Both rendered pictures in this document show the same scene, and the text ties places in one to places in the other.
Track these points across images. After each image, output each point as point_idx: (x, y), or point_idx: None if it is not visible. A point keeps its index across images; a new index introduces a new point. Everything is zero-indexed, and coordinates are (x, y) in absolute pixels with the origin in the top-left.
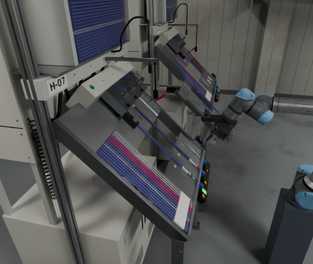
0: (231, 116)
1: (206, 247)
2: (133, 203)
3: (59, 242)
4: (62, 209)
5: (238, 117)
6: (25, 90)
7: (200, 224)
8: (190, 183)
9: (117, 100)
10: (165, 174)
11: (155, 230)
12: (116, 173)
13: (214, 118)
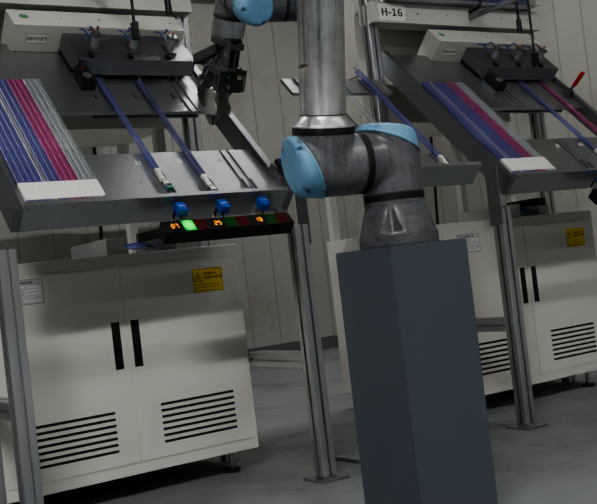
0: (213, 27)
1: (290, 501)
2: None
3: None
4: None
5: (229, 28)
6: None
7: (344, 479)
8: (150, 193)
9: (70, 46)
10: (91, 156)
11: (230, 477)
12: None
13: (205, 49)
